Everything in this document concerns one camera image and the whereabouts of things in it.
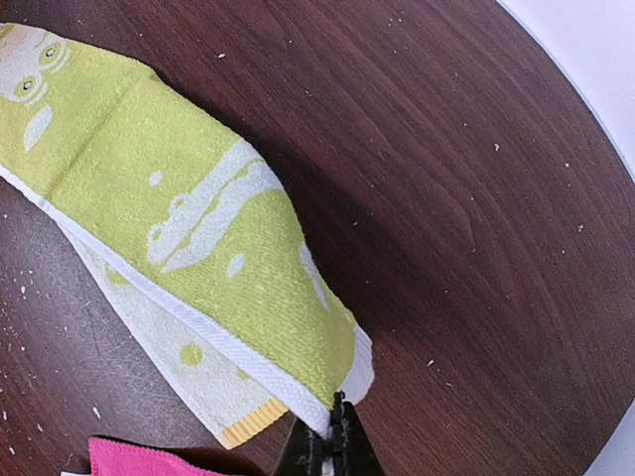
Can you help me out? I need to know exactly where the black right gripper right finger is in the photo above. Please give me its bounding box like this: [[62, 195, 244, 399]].
[[330, 392, 385, 476]]

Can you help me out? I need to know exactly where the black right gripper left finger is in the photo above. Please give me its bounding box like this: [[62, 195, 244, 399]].
[[272, 418, 324, 476]]

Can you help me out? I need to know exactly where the green and white patterned towel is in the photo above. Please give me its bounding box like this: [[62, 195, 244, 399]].
[[1, 23, 374, 448]]

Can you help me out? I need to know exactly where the pink towel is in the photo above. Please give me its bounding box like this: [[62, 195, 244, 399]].
[[88, 436, 217, 476]]

